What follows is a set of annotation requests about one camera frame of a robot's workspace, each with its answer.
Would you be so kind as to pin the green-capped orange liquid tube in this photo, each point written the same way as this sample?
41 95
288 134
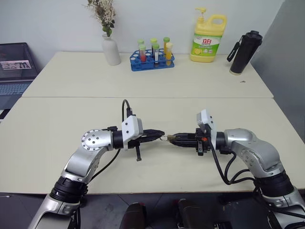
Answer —
166 40

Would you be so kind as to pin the green-capped red liquid tube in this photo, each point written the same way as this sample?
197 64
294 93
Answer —
142 53

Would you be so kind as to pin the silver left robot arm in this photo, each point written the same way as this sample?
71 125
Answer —
95 140

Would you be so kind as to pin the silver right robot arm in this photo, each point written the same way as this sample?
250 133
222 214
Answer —
247 148

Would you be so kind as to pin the white ceramic vase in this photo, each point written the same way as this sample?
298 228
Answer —
110 52

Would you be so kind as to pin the silver padlock key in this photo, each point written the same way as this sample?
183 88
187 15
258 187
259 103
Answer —
166 139

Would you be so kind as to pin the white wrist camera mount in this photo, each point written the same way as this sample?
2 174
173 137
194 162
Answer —
205 119
131 128

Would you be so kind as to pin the blue test tube rack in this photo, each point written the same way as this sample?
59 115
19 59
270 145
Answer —
137 65

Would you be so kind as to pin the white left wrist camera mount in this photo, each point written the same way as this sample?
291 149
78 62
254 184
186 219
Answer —
131 128

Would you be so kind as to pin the green-capped clear test tube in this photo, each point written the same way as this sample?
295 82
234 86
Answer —
153 41

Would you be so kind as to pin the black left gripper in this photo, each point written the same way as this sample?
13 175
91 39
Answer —
138 152

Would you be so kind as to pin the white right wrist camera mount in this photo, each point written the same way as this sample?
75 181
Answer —
205 119

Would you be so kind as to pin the dark grey laptop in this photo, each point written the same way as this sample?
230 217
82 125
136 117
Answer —
14 55

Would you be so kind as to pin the yellow-capped yellow liquid tube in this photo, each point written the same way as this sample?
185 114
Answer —
169 53

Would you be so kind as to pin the yellow detergent pump bottle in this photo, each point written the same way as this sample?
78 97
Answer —
205 45

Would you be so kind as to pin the dark rounded shape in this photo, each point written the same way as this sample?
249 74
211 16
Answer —
134 214
188 212

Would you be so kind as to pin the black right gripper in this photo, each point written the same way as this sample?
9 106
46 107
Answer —
202 143

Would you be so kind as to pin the dried flower bunch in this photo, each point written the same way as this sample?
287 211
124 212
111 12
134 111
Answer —
104 14

